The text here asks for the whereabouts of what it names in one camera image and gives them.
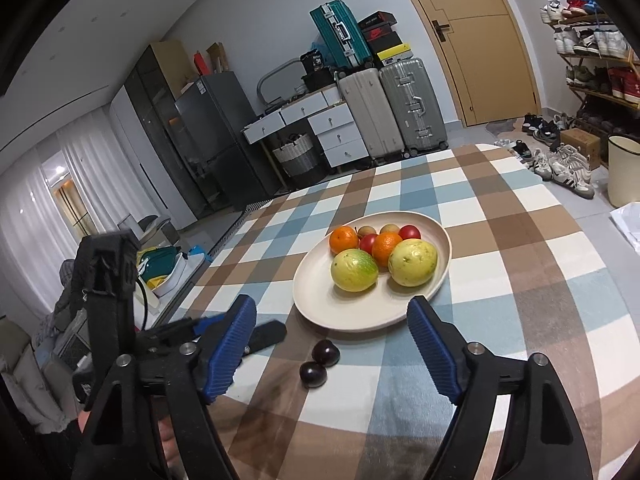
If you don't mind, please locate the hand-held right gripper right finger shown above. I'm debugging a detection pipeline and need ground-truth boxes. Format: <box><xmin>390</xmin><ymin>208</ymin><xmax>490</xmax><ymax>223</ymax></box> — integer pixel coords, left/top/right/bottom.
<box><xmin>406</xmin><ymin>295</ymin><xmax>593</xmax><ymax>480</ymax></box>

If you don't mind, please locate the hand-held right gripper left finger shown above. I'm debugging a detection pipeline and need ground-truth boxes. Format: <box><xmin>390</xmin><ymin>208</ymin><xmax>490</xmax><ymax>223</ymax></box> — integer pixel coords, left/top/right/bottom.
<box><xmin>70</xmin><ymin>294</ymin><xmax>258</xmax><ymax>480</ymax></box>

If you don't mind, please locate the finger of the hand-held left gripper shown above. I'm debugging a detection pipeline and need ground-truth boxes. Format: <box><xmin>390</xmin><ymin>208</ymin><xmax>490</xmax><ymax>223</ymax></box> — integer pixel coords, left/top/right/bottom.
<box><xmin>242</xmin><ymin>321</ymin><xmax>289</xmax><ymax>356</ymax></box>
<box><xmin>192</xmin><ymin>316</ymin><xmax>227</xmax><ymax>337</ymax></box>

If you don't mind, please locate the cream round plate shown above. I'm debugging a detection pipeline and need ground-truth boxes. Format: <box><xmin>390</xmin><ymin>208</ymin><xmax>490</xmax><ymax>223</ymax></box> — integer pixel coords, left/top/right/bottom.
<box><xmin>292</xmin><ymin>211</ymin><xmax>452</xmax><ymax>333</ymax></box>

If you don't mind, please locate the dark purple plum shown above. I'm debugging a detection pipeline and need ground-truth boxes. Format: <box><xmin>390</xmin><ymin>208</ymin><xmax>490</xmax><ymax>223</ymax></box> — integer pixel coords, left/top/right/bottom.
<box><xmin>299</xmin><ymin>361</ymin><xmax>328</xmax><ymax>388</ymax></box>
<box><xmin>311</xmin><ymin>339</ymin><xmax>341</xmax><ymax>363</ymax></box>

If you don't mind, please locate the pale yellow guava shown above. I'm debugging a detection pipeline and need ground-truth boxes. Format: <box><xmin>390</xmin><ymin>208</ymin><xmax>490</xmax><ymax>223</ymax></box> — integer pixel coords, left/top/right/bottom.
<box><xmin>388</xmin><ymin>239</ymin><xmax>438</xmax><ymax>288</ymax></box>

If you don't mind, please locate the yellow-green guava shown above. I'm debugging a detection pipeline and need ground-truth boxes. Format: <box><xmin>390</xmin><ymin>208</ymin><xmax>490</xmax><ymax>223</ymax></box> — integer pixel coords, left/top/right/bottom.
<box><xmin>330</xmin><ymin>249</ymin><xmax>379</xmax><ymax>293</ymax></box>

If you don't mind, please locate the orange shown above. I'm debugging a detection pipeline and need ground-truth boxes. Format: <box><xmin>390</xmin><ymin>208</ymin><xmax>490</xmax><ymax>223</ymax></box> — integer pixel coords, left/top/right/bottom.
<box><xmin>372</xmin><ymin>232</ymin><xmax>404</xmax><ymax>268</ymax></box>
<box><xmin>329</xmin><ymin>226</ymin><xmax>360</xmax><ymax>255</ymax></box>

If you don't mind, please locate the person's left hand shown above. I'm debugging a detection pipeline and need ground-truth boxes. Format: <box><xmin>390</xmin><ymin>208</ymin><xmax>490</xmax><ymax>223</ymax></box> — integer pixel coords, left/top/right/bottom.
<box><xmin>155</xmin><ymin>407</ymin><xmax>181</xmax><ymax>478</ymax></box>

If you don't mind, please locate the teal bag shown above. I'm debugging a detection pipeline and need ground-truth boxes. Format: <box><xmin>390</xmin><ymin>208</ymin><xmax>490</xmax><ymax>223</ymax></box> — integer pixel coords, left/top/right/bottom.
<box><xmin>137</xmin><ymin>246</ymin><xmax>181</xmax><ymax>281</ymax></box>

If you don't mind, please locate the white tray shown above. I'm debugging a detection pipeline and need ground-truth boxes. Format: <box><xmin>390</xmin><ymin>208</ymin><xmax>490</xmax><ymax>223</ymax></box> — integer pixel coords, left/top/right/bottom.
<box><xmin>150</xmin><ymin>252</ymin><xmax>207</xmax><ymax>297</ymax></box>

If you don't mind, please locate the checkered tablecloth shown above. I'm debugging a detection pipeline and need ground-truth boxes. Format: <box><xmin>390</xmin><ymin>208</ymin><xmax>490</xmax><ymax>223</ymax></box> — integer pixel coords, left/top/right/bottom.
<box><xmin>155</xmin><ymin>144</ymin><xmax>631</xmax><ymax>480</ymax></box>

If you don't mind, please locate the white curtain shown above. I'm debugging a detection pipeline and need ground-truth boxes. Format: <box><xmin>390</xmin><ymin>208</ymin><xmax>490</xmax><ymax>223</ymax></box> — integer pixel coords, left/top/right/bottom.
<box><xmin>0</xmin><ymin>120</ymin><xmax>146</xmax><ymax>321</ymax></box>

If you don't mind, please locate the white tall cabinet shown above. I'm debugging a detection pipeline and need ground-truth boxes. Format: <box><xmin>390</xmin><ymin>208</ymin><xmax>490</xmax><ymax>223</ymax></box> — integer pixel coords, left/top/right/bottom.
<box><xmin>109</xmin><ymin>85</ymin><xmax>198</xmax><ymax>233</ymax></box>

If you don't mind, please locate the woven basket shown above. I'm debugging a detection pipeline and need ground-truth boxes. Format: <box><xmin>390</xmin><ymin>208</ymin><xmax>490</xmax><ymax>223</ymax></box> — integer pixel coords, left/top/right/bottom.
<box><xmin>272</xmin><ymin>134</ymin><xmax>326</xmax><ymax>186</ymax></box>

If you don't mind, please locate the black glass cabinet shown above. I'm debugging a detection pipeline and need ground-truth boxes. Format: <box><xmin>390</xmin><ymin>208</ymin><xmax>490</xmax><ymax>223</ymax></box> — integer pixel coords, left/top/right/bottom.
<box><xmin>124</xmin><ymin>45</ymin><xmax>211</xmax><ymax>221</ymax></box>

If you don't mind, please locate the grey refrigerator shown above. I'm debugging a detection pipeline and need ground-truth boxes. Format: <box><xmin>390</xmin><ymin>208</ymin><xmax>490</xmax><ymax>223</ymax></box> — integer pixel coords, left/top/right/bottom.
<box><xmin>174</xmin><ymin>71</ymin><xmax>283</xmax><ymax>211</ymax></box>

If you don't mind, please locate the white drawer desk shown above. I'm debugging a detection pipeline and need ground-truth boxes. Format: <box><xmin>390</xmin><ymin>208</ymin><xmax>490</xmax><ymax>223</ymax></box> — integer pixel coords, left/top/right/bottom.
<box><xmin>243</xmin><ymin>85</ymin><xmax>371</xmax><ymax>188</ymax></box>

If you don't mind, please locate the white striped sneaker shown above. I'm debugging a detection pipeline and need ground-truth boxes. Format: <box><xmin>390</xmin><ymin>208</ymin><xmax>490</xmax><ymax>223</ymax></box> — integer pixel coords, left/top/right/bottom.
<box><xmin>532</xmin><ymin>147</ymin><xmax>566</xmax><ymax>181</ymax></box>
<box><xmin>547</xmin><ymin>157</ymin><xmax>596</xmax><ymax>200</ymax></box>

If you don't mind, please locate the beige suitcase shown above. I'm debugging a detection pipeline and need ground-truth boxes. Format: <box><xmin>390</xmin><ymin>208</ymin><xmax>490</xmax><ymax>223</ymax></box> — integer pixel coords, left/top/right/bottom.
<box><xmin>336</xmin><ymin>67</ymin><xmax>406</xmax><ymax>163</ymax></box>

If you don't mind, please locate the silver suitcase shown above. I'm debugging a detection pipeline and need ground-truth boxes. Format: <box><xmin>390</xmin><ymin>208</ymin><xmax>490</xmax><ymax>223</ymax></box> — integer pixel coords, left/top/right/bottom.
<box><xmin>379</xmin><ymin>57</ymin><xmax>449</xmax><ymax>157</ymax></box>

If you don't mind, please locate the brown cardboard box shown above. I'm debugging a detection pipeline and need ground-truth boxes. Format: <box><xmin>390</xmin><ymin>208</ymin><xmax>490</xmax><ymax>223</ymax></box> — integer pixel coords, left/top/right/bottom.
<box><xmin>560</xmin><ymin>127</ymin><xmax>602</xmax><ymax>171</ymax></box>

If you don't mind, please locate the black storage crate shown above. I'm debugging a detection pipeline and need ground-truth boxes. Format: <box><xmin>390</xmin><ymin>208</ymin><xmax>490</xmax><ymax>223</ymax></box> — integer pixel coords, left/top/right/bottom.
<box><xmin>301</xmin><ymin>67</ymin><xmax>337</xmax><ymax>95</ymax></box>

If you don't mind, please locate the cream bucket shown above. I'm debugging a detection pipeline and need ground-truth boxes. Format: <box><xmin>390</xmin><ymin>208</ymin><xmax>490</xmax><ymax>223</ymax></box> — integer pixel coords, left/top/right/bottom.
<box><xmin>606</xmin><ymin>135</ymin><xmax>640</xmax><ymax>208</ymax></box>

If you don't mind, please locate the yellow black shoe box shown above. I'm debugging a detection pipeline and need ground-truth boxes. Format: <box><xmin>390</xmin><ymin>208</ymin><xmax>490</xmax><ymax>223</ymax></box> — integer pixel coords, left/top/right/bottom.
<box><xmin>375</xmin><ymin>42</ymin><xmax>413</xmax><ymax>66</ymax></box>

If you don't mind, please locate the wooden shoe rack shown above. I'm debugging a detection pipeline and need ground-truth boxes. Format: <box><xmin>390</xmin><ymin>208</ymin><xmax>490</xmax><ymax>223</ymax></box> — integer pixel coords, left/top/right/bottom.
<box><xmin>542</xmin><ymin>0</ymin><xmax>640</xmax><ymax>171</ymax></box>

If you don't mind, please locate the wooden door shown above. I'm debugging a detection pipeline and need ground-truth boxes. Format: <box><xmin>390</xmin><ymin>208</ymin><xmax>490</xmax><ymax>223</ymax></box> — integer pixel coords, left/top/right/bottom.
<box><xmin>392</xmin><ymin>0</ymin><xmax>541</xmax><ymax>128</ymax></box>

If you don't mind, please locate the teal suitcase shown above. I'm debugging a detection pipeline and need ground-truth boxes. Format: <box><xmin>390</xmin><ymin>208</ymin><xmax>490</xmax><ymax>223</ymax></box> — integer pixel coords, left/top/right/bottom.
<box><xmin>309</xmin><ymin>2</ymin><xmax>373</xmax><ymax>71</ymax></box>

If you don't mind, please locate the black red shoe box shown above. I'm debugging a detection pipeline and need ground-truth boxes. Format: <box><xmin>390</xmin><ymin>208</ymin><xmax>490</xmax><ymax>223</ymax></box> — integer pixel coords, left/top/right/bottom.
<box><xmin>357</xmin><ymin>11</ymin><xmax>401</xmax><ymax>53</ymax></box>

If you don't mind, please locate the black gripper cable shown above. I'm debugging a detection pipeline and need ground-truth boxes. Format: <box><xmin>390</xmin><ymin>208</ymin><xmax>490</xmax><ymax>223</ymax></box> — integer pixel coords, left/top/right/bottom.
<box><xmin>132</xmin><ymin>280</ymin><xmax>151</xmax><ymax>332</ymax></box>

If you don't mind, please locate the grey oval frame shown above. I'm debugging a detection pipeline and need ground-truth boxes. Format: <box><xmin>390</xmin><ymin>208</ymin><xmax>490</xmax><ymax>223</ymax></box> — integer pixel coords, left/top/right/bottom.
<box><xmin>256</xmin><ymin>58</ymin><xmax>307</xmax><ymax>111</ymax></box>

